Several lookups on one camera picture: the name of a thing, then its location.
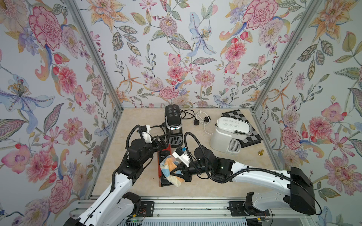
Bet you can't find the black white chessboard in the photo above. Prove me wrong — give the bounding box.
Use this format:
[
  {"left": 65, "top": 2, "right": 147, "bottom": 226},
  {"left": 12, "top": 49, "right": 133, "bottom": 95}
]
[{"left": 221, "top": 109, "right": 264, "bottom": 148}]

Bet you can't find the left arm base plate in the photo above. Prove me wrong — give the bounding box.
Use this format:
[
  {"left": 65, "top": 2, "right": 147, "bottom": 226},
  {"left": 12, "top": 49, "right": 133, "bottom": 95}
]
[{"left": 128, "top": 201, "right": 155, "bottom": 217}]

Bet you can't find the black coffee machine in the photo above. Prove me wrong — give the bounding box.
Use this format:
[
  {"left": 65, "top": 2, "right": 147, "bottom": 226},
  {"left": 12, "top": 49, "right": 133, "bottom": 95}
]
[{"left": 165, "top": 105, "right": 183, "bottom": 148}]

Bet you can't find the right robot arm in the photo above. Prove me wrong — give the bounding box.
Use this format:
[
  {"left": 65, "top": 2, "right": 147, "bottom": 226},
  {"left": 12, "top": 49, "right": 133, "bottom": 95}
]
[{"left": 170, "top": 132, "right": 321, "bottom": 215}]

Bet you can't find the blue striped cloth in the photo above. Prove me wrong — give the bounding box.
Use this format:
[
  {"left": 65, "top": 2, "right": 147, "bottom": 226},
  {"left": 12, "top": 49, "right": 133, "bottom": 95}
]
[{"left": 159, "top": 155, "right": 183, "bottom": 187}]

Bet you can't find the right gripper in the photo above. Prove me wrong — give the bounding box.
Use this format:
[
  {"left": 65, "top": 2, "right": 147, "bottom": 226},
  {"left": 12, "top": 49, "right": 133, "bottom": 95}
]
[{"left": 171, "top": 161, "right": 214, "bottom": 184}]

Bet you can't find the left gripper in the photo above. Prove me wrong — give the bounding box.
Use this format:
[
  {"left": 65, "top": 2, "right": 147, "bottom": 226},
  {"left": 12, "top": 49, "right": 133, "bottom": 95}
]
[{"left": 138, "top": 132, "right": 170, "bottom": 166}]

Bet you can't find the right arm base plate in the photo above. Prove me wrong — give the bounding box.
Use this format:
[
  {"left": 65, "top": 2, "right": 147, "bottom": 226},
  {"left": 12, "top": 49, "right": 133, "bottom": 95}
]
[{"left": 227, "top": 201, "right": 270, "bottom": 217}]

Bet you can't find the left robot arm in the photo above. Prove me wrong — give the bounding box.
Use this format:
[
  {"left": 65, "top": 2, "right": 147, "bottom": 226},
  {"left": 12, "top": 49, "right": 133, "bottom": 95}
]
[{"left": 65, "top": 125, "right": 170, "bottom": 226}]

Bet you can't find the red coffee machine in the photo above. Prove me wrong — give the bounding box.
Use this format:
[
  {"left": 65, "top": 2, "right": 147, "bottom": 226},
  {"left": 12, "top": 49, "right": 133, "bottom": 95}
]
[{"left": 157, "top": 145, "right": 180, "bottom": 187}]

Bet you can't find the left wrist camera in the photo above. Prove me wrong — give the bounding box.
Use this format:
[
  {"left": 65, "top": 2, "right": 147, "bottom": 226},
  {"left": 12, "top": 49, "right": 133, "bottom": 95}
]
[{"left": 140, "top": 125, "right": 152, "bottom": 144}]

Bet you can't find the white coffee machine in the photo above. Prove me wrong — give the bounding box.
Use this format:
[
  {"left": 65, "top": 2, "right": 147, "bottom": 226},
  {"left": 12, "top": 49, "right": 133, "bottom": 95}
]
[{"left": 210, "top": 117, "right": 253, "bottom": 155}]

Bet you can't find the red machine black cable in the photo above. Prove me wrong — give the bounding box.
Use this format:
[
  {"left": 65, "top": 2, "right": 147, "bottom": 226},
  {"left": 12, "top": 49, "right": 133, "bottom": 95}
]
[{"left": 149, "top": 124, "right": 167, "bottom": 136}]

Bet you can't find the white power cable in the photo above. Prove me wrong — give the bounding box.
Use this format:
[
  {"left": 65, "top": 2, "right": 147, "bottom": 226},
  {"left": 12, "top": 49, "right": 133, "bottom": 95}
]
[{"left": 196, "top": 111, "right": 213, "bottom": 136}]

